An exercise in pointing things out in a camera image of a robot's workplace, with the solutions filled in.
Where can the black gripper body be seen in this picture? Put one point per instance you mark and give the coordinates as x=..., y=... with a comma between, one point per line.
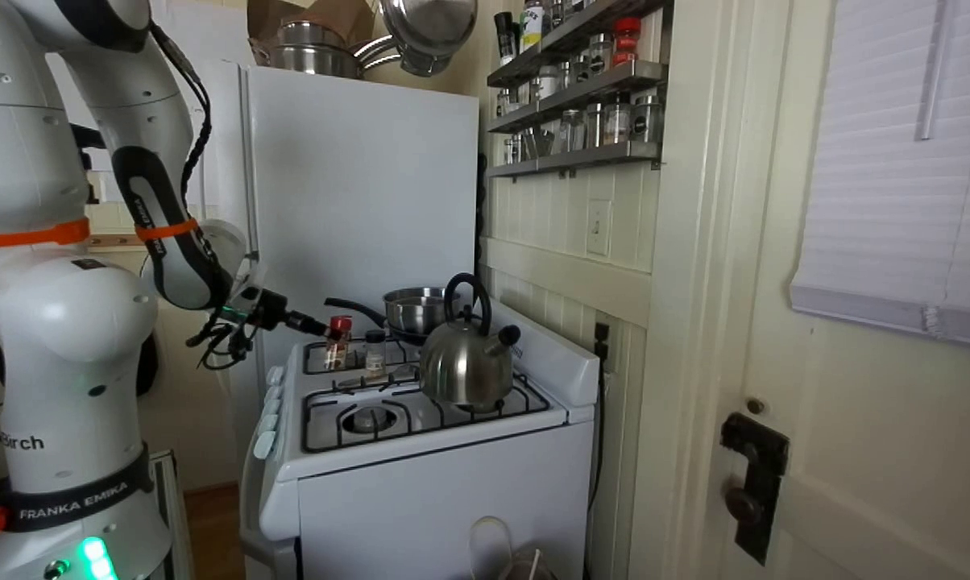
x=265, y=307

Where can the roasted cinnamon spice bottle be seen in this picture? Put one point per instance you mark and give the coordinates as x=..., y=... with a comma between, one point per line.
x=340, y=342

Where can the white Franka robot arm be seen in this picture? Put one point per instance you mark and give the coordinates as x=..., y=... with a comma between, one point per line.
x=52, y=357

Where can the black stove grate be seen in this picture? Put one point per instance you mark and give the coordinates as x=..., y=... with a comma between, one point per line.
x=399, y=427
x=383, y=358

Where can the white gas stove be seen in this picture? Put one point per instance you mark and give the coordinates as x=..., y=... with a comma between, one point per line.
x=439, y=503

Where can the steel spice rack shelf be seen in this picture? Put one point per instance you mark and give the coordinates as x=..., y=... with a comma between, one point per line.
x=591, y=91
x=583, y=27
x=591, y=159

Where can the black-lidded tall bottle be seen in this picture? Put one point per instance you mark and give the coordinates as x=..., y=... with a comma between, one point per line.
x=504, y=38

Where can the stick cinnamon spice bottle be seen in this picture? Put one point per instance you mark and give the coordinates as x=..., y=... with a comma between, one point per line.
x=627, y=45

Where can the white refrigerator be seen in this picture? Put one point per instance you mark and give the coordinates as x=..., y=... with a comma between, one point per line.
x=374, y=195

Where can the small glass spice jar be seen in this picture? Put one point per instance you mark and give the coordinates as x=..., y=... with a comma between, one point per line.
x=614, y=123
x=547, y=85
x=548, y=136
x=642, y=118
x=573, y=131
x=591, y=128

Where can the hanging steel bowl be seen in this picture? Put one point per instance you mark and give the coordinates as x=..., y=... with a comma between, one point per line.
x=430, y=27

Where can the large yellow-label jar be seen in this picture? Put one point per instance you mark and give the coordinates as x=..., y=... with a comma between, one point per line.
x=532, y=31

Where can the black door latch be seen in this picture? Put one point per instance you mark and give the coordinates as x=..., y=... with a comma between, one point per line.
x=758, y=472

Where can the cream panelled door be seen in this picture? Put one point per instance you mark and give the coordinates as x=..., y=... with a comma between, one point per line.
x=881, y=462

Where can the white window blind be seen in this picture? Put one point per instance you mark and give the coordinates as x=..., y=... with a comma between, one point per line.
x=903, y=195

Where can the white blind wand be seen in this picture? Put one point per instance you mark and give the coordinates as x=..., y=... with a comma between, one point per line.
x=932, y=67

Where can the wooden wall rail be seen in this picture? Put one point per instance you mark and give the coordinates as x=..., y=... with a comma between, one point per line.
x=115, y=239

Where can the black stereo camera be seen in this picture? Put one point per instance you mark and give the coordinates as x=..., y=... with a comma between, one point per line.
x=89, y=161

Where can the wall power outlet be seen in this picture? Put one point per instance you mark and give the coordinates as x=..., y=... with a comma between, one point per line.
x=602, y=341

